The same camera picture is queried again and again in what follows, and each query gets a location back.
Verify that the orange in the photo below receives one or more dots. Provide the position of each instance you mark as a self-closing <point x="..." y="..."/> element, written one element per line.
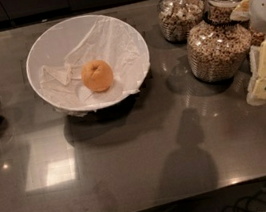
<point x="97" y="75"/>

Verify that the white cloth in bowl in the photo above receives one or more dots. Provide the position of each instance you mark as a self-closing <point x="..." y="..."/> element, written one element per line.
<point x="113" y="47"/>

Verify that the white bowl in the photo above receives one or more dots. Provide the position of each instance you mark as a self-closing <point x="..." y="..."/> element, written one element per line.
<point x="51" y="44"/>

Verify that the front glass jar of cereal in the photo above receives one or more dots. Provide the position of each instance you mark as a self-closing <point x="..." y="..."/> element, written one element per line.
<point x="217" y="46"/>

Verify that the left back glass cereal jar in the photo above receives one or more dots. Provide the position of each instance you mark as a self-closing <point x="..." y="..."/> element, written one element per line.
<point x="177" y="17"/>

